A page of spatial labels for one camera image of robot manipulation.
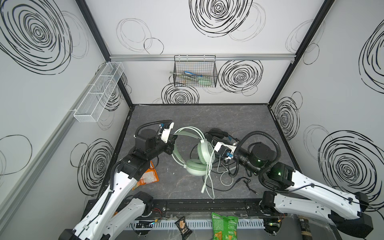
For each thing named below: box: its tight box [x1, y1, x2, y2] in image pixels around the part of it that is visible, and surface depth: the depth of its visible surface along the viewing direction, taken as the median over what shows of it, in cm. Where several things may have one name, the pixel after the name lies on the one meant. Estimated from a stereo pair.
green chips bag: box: [211, 212, 239, 240], surface depth 67 cm
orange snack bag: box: [132, 160, 160, 191], surface depth 83 cm
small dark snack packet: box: [174, 216, 193, 240], surface depth 69 cm
